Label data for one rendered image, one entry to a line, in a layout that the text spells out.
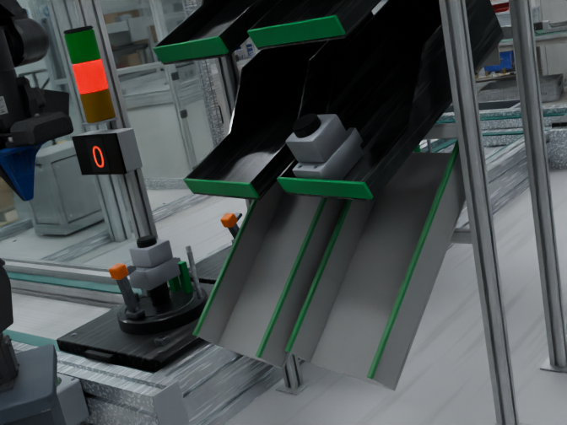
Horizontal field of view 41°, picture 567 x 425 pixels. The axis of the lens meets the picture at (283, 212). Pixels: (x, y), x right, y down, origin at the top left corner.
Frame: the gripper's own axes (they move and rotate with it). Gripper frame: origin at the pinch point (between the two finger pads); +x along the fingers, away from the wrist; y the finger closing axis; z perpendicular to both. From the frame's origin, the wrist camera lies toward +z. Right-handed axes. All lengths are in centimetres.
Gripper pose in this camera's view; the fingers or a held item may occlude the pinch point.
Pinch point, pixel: (19, 173)
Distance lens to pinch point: 98.6
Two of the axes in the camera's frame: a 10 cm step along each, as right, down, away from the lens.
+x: 2.0, 9.4, 2.7
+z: 6.1, -3.4, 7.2
